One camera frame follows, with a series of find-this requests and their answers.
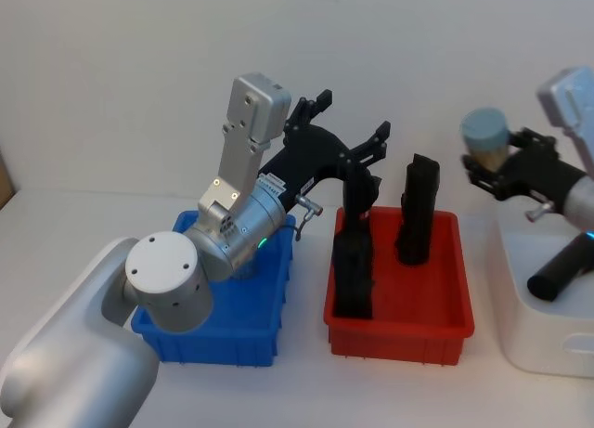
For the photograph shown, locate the thin dark cable silver plug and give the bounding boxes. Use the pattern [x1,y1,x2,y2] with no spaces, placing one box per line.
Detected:
[523,201,557,223]
[292,193,325,242]

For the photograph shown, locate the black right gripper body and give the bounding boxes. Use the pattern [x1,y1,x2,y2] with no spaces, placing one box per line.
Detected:
[497,146,585,207]

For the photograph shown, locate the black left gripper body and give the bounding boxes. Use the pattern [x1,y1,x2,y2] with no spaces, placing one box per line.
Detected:
[258,122,350,214]

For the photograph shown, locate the tan cylinder with blue cap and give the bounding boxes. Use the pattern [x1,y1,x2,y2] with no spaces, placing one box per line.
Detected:
[458,107,511,170]

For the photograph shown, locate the red plastic bin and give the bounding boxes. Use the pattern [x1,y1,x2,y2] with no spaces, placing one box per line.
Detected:
[322,206,477,367]

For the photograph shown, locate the tall black plastic part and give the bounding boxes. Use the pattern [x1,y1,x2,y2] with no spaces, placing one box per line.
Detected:
[394,153,440,267]
[330,163,382,320]

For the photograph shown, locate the brown board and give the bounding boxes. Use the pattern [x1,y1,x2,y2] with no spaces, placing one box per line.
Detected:
[0,149,16,207]

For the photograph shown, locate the white plastic bin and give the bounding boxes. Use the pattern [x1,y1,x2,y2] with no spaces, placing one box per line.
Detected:
[491,208,594,379]

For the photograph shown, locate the blue plastic bin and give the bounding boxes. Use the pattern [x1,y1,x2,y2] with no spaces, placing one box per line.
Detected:
[131,209,296,367]

